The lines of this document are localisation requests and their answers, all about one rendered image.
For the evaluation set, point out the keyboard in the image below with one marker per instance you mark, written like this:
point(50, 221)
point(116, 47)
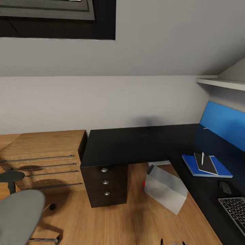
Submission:
point(235, 208)

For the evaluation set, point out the desktop computer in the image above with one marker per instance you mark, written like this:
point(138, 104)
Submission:
point(165, 188)

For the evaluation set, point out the notebook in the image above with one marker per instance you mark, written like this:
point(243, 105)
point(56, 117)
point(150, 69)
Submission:
point(207, 166)

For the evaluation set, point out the fixed window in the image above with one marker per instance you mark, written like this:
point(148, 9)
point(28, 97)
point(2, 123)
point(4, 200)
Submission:
point(59, 19)

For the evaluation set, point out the folder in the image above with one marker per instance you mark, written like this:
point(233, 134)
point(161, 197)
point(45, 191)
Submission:
point(191, 163)

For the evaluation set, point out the mouse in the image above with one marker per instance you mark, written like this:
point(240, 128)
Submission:
point(224, 187)

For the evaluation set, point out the room divider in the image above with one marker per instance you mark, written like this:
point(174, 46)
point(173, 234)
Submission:
point(225, 122)

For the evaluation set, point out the swivel chair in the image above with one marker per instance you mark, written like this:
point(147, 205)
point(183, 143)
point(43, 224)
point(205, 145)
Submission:
point(20, 212)

